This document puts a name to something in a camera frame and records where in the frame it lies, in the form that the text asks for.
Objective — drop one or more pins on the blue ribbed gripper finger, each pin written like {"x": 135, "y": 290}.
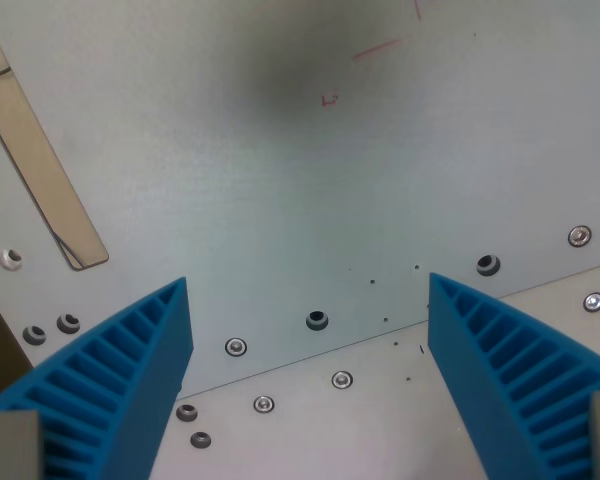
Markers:
{"x": 130, "y": 390}
{"x": 485, "y": 380}

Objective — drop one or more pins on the silver socket head screw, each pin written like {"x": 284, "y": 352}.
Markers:
{"x": 594, "y": 301}
{"x": 263, "y": 404}
{"x": 236, "y": 346}
{"x": 342, "y": 380}
{"x": 579, "y": 236}

